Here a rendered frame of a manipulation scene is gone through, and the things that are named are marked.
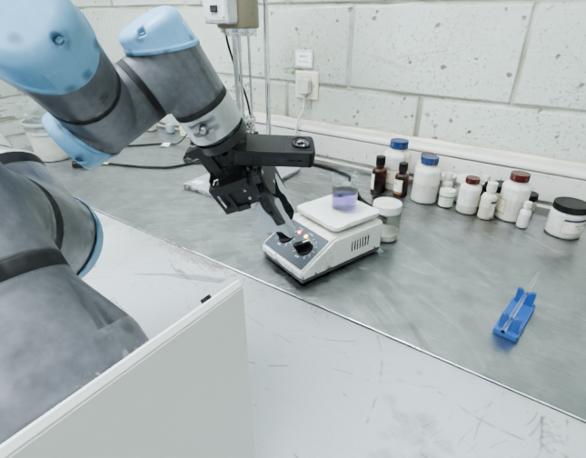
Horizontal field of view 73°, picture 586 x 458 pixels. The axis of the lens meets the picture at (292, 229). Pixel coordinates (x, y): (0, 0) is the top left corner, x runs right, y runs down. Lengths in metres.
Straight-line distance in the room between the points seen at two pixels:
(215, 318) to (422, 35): 1.02
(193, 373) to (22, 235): 0.16
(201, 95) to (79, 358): 0.32
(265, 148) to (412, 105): 0.72
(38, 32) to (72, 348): 0.21
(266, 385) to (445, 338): 0.27
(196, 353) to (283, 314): 0.38
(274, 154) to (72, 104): 0.26
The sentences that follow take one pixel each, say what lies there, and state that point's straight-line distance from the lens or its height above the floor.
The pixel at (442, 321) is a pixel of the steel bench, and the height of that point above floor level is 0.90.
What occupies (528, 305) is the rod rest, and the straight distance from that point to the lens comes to 0.74.
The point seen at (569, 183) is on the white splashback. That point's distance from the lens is 1.13.
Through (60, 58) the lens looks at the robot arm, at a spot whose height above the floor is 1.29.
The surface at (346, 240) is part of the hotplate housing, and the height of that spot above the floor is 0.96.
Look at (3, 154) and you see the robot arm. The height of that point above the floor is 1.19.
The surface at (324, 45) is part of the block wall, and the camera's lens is 1.30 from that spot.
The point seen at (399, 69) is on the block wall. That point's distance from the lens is 1.20.
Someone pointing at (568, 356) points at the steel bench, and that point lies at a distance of 0.69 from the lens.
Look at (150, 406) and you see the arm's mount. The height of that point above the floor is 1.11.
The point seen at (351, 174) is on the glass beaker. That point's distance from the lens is 0.77.
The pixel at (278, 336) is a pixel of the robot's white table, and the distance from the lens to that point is 0.60.
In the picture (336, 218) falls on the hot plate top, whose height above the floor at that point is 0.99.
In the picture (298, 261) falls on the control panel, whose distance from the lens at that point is 0.70.
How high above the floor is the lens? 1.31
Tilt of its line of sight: 28 degrees down
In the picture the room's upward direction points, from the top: straight up
